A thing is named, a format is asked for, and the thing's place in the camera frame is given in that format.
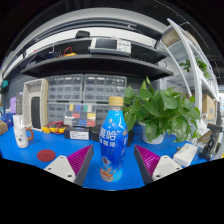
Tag black clamp stand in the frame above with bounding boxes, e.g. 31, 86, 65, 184
198, 123, 224, 162

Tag red and yellow cables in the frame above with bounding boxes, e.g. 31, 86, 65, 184
61, 46, 78, 58

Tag yellow multimeter with red leads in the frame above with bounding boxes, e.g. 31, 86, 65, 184
42, 120, 69, 135

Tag small black device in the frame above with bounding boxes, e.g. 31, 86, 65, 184
74, 30, 91, 40

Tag dark grey upright box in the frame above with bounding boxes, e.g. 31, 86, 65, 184
15, 92, 24, 116

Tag white shelf unit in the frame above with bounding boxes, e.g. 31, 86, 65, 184
154, 18, 224, 141

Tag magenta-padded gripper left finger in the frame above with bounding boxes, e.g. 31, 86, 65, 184
43, 144, 95, 187

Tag drawer cabinet with coloured contents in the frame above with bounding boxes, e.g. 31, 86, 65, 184
63, 103, 98, 128

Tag grey oscilloscope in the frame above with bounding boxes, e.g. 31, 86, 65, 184
89, 37, 132, 57

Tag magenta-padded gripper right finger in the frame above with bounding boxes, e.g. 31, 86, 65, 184
133, 144, 183, 186

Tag green potted plant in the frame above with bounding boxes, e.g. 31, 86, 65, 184
122, 76, 202, 145

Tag white rectangular block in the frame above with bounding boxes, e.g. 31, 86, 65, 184
172, 143, 199, 168

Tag beige perforated storage tray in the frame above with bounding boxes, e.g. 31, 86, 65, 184
21, 78, 50, 131

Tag white mug with brown handle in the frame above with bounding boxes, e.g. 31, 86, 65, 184
13, 125, 35, 149

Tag flat black rectangular device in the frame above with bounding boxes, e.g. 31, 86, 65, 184
30, 96, 42, 130

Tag blue box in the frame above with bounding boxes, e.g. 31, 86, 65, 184
0, 112, 16, 129

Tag black workbench shelf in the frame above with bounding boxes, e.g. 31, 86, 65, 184
20, 36, 174, 82

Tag black box with white label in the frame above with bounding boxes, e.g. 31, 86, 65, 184
63, 125, 91, 141

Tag blue drink bottle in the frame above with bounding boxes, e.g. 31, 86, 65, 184
98, 96, 129, 183

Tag small white cube box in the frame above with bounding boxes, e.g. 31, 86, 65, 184
12, 114, 24, 129

